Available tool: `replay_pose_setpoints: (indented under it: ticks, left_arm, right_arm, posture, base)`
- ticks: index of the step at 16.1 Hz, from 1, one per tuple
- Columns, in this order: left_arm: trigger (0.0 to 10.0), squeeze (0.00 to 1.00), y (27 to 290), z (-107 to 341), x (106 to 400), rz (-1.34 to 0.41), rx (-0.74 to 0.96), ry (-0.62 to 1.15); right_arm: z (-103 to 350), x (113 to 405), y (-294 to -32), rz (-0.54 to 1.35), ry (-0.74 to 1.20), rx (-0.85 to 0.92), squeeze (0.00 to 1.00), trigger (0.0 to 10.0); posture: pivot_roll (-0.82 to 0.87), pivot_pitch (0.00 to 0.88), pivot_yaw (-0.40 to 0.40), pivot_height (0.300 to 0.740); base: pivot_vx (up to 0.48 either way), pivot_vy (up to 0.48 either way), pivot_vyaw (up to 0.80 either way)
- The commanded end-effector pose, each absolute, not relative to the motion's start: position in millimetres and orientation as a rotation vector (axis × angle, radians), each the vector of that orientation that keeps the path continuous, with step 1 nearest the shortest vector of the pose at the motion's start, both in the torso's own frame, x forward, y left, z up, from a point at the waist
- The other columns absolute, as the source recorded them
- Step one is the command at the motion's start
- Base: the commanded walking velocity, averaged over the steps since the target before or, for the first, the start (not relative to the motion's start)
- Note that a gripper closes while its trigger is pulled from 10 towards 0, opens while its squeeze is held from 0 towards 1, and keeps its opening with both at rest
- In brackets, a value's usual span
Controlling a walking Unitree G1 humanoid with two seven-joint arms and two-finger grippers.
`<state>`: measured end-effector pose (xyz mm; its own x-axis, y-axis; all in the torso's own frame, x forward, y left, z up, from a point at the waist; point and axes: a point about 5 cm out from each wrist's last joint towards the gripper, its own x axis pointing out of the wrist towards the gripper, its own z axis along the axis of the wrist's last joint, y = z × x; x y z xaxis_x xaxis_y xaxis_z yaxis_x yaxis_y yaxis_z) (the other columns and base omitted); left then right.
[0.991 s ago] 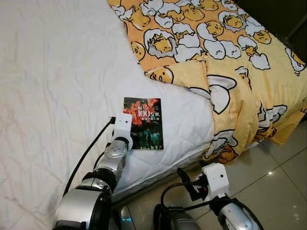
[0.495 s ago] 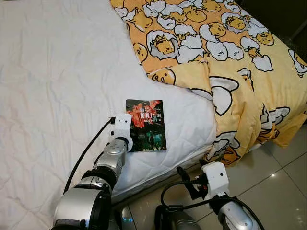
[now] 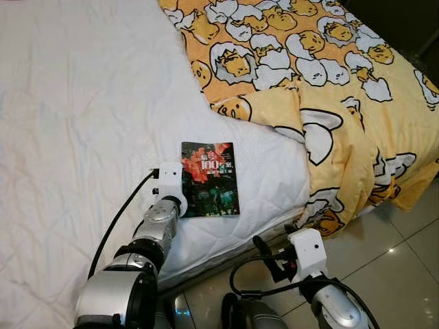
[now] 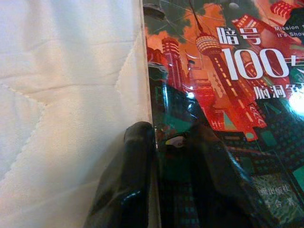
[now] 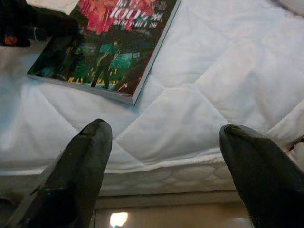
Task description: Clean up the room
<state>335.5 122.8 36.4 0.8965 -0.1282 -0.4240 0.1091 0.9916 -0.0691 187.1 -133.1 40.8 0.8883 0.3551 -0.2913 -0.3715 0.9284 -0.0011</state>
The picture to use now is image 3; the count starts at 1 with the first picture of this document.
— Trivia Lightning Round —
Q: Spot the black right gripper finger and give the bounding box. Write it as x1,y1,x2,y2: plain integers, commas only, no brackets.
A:
254,235,275,265

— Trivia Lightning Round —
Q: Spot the dark book with red cover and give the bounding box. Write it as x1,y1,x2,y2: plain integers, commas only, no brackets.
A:
180,142,241,219

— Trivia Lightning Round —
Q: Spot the yellow cartoon print blanket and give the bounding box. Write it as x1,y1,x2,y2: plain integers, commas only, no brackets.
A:
159,0,439,237

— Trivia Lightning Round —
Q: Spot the white quilted mattress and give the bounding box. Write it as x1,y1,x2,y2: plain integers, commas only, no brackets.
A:
0,0,313,329

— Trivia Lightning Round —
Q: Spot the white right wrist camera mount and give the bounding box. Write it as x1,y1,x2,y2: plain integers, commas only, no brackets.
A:
288,228,328,282

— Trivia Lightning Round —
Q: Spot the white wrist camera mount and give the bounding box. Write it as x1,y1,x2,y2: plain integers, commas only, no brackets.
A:
152,162,187,206
288,228,328,282

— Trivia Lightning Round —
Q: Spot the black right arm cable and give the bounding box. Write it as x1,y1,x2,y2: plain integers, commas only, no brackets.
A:
229,255,296,300

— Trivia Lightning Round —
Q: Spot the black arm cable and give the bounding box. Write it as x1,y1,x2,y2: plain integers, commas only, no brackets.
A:
229,255,296,300
89,170,158,278

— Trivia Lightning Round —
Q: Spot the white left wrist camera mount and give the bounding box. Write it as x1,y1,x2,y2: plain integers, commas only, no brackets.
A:
152,162,187,206

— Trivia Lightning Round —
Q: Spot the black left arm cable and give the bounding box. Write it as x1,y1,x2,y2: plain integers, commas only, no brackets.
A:
89,170,158,278

